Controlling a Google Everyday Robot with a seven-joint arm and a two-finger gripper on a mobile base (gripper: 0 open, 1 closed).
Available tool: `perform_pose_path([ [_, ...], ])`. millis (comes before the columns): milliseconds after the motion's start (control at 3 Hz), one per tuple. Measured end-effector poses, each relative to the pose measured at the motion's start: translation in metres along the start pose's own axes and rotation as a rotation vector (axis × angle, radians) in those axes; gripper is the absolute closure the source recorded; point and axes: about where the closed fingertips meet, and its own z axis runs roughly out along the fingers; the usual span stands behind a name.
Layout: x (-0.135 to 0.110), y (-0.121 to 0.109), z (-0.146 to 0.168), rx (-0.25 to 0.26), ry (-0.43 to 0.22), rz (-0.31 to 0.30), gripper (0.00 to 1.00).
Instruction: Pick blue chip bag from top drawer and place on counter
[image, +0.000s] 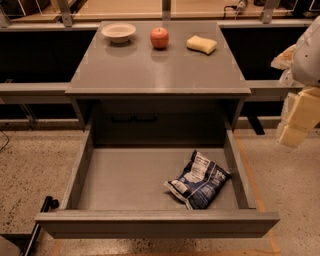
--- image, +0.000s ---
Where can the red apple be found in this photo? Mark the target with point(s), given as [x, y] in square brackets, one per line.
[159, 37]

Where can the clear sanitizer pump bottle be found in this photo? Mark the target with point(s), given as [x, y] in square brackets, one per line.
[286, 79]

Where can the blue chip bag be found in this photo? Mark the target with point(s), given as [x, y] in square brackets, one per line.
[199, 183]

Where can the open grey drawer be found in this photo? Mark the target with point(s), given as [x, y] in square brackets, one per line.
[120, 193]

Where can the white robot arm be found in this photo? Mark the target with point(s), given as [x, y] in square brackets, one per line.
[300, 63]

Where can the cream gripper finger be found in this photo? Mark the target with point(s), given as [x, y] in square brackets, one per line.
[300, 114]
[283, 60]

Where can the grey cabinet counter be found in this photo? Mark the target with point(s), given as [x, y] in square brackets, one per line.
[142, 96]

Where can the black metal stand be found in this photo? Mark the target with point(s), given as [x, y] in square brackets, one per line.
[48, 204]

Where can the yellow sponge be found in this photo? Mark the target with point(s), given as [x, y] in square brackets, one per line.
[204, 45]

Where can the grey wall rail shelf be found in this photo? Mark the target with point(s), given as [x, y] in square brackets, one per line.
[33, 93]

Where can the white ceramic bowl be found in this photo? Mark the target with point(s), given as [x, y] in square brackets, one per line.
[118, 32]

